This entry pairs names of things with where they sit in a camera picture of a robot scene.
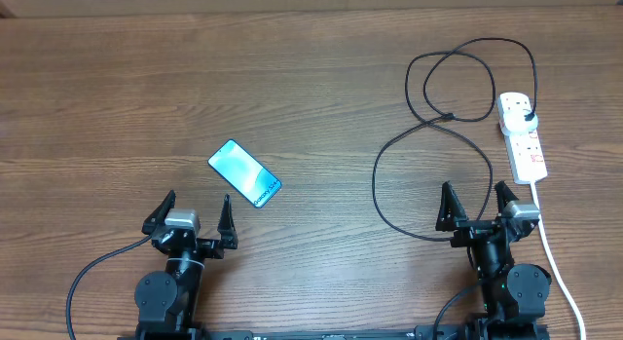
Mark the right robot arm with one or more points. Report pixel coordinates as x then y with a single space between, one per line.
514 294

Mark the white power strip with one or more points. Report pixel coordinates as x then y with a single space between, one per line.
524 150

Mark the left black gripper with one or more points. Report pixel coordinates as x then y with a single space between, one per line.
214 248

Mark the white charger adapter plug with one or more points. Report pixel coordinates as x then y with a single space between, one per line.
517 122

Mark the blue Galaxy smartphone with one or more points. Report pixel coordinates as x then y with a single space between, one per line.
255 182

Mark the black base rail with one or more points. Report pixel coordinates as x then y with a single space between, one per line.
420 332

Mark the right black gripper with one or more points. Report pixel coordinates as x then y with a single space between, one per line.
450 217

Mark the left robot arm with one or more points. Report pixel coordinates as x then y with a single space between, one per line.
167 300

